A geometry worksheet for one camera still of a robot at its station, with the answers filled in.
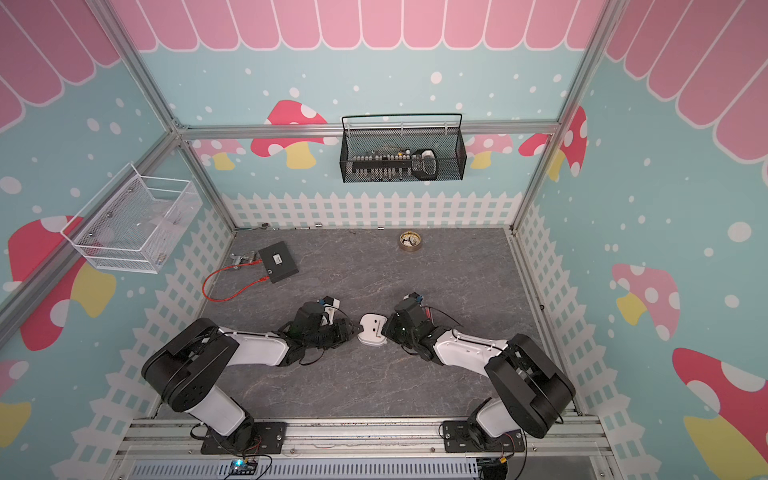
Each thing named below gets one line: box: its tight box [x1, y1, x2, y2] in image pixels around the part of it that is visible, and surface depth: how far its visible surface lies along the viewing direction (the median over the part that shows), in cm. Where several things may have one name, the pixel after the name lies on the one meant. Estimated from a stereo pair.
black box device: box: [258, 241, 299, 284], surface depth 110 cm
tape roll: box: [399, 231, 422, 252], surface depth 118 cm
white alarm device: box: [357, 313, 388, 346], surface depth 91 cm
